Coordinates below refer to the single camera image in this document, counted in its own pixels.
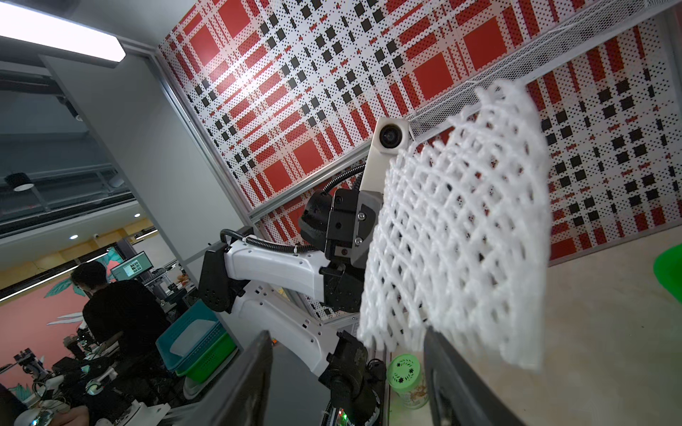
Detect seated person in black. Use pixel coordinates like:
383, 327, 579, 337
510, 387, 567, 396
71, 262, 170, 357

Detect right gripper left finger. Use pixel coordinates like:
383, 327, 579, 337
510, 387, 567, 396
181, 331, 273, 426

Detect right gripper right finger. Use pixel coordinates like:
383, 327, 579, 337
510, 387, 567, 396
424, 328, 524, 426

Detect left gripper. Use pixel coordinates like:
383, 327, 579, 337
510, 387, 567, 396
300, 189, 374, 267

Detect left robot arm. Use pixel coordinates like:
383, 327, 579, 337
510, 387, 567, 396
199, 117, 410, 425

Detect green basket with apples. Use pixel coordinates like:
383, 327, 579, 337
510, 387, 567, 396
654, 244, 682, 303

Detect teal storage bins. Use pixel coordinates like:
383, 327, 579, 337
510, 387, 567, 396
156, 301, 237, 383

